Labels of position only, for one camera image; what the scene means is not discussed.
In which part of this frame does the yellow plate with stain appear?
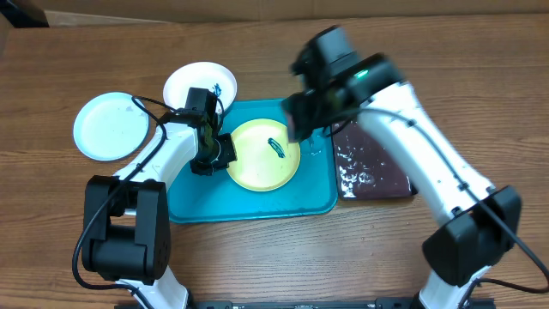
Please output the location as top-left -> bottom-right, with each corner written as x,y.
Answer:
227,118 -> 301,192

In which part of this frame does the white plate with stain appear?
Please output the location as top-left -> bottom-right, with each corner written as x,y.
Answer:
163,62 -> 238,114

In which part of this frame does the light blue plate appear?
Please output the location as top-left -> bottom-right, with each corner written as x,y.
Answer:
73,92 -> 149,161

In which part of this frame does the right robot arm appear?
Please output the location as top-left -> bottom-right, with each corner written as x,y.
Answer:
282,27 -> 522,308

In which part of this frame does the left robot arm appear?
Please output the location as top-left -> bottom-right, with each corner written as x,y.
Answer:
72,88 -> 237,308

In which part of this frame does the black water tray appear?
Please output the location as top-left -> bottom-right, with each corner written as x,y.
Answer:
331,122 -> 417,201

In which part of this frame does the dark object top left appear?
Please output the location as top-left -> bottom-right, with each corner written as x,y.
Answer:
1,0 -> 49,28

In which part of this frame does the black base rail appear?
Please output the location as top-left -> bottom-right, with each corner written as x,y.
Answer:
113,295 -> 497,309

